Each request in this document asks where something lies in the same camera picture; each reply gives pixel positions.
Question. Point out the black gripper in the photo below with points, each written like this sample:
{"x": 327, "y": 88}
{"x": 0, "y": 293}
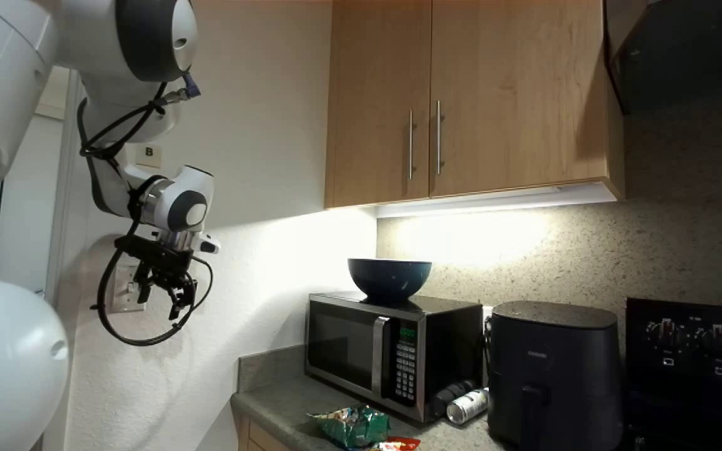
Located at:
{"x": 160, "y": 259}

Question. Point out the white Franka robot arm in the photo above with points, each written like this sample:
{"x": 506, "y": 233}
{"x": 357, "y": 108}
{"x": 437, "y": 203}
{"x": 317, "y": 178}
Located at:
{"x": 11, "y": 366}

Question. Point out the wooden lower cabinet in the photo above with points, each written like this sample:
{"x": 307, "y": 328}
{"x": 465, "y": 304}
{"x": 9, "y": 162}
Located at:
{"x": 251, "y": 440}

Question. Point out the wooden cabinet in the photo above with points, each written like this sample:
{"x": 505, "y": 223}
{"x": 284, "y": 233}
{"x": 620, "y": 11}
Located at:
{"x": 503, "y": 102}
{"x": 251, "y": 440}

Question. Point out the black steel microwave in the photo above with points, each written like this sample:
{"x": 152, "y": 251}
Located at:
{"x": 345, "y": 341}

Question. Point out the dark blue bowl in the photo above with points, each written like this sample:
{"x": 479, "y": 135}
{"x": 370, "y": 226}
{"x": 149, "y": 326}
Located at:
{"x": 389, "y": 279}

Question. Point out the green snack bag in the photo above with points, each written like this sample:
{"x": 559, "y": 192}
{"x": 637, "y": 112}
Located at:
{"x": 351, "y": 426}

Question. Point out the red snack packet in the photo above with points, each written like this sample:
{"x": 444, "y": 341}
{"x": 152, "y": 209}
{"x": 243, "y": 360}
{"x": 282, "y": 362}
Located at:
{"x": 395, "y": 444}

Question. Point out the white silver canister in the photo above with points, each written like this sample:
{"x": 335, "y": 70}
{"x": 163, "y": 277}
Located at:
{"x": 466, "y": 407}

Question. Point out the wooden upper cabinet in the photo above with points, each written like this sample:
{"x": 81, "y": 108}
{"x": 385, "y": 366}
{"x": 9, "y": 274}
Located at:
{"x": 503, "y": 102}

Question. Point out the black air fryer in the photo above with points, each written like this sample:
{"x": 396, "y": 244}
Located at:
{"x": 553, "y": 376}

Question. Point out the black stove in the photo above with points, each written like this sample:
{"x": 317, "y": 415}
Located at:
{"x": 694, "y": 351}

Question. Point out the dark range hood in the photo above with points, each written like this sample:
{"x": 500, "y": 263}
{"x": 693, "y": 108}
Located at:
{"x": 687, "y": 58}

